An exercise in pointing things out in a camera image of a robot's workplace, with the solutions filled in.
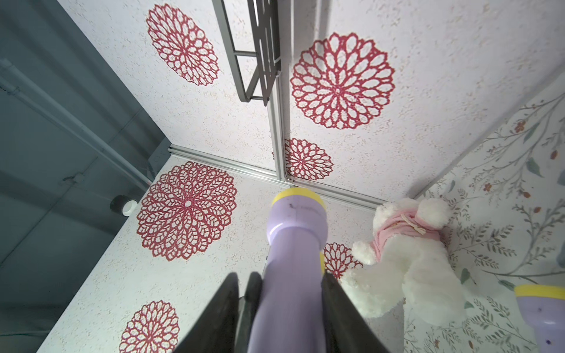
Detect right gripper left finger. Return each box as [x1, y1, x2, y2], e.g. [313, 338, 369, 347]
[175, 273, 239, 353]

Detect black wall shelf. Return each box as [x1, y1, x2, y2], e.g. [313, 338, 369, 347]
[212, 0, 282, 106]

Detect white plush toy pink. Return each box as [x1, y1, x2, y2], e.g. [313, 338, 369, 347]
[339, 199, 466, 326]

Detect purple flashlight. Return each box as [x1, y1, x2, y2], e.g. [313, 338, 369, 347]
[247, 188, 328, 352]
[514, 285, 565, 353]

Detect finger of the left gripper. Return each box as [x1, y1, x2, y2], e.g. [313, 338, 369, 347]
[235, 272, 263, 353]

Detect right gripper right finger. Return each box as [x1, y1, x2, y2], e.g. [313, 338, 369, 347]
[322, 273, 388, 353]

